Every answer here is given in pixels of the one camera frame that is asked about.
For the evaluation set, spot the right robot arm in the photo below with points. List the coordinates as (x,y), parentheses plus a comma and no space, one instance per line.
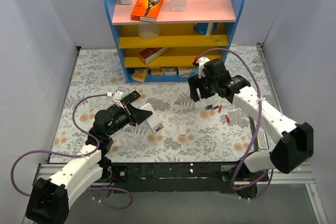
(293,141)

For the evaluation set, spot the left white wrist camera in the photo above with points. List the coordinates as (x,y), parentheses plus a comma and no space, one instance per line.
(116,98)

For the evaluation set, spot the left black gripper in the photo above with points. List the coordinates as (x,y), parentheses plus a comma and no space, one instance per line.
(131,116)

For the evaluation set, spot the orange razor box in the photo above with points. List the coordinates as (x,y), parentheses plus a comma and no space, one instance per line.
(146,10)

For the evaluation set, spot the blue shelf unit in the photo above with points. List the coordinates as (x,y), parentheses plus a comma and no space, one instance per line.
(176,32)

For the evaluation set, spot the yellow small box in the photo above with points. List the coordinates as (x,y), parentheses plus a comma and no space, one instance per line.
(140,74)

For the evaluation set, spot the light blue small box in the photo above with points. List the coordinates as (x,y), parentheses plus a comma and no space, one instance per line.
(194,71)

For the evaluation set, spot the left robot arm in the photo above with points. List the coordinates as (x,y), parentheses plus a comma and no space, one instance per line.
(51,198)

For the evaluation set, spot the blue white can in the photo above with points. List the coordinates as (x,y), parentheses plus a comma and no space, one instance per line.
(205,28)

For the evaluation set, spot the red white long box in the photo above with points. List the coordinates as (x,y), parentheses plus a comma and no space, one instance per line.
(149,54)

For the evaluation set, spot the black remote control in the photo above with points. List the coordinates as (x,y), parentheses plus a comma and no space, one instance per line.
(131,97)

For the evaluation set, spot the white remote control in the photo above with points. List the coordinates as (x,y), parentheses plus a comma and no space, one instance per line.
(153,121)

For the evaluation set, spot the white battery cover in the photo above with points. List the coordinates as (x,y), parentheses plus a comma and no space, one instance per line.
(182,130)

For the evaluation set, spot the white plastic cup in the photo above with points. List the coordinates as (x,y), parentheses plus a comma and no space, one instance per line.
(149,31)

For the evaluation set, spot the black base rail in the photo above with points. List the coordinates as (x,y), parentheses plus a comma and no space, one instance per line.
(171,176)

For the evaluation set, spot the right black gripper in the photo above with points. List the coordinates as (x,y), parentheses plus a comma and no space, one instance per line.
(199,87)

